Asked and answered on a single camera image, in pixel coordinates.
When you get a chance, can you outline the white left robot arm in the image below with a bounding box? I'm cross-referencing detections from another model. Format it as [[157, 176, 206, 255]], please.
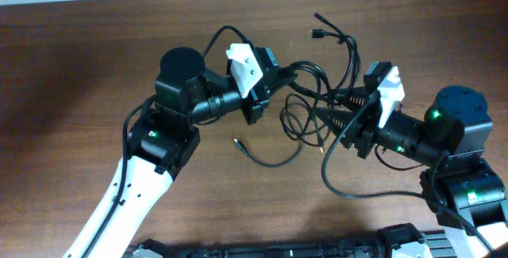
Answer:
[[64, 43, 297, 257]]

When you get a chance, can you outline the black cable bundle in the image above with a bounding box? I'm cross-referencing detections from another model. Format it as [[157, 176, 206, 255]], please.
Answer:
[[233, 11, 362, 168]]

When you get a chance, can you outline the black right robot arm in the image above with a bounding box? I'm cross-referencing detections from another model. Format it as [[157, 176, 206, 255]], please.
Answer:
[[316, 86, 507, 257]]

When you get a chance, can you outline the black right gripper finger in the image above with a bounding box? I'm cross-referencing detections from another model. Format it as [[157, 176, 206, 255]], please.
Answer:
[[341, 87, 371, 110], [315, 107, 360, 148]]

